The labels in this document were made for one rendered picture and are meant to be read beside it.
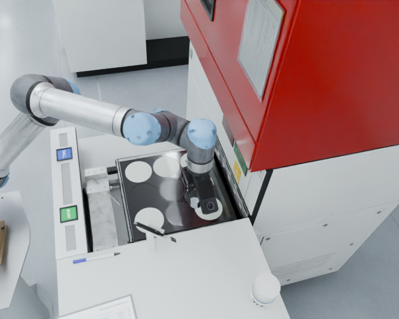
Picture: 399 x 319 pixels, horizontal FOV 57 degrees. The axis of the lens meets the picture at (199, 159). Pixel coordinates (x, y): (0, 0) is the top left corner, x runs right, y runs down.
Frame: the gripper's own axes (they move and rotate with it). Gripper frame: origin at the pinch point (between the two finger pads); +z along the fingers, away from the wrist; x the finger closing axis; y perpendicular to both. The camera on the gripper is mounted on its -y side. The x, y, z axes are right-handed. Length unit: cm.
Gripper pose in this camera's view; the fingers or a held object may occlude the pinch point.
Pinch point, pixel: (197, 207)
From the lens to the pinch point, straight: 120.5
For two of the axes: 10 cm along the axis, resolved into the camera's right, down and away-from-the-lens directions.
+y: -3.5, -7.4, 5.8
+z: -0.6, 6.3, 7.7
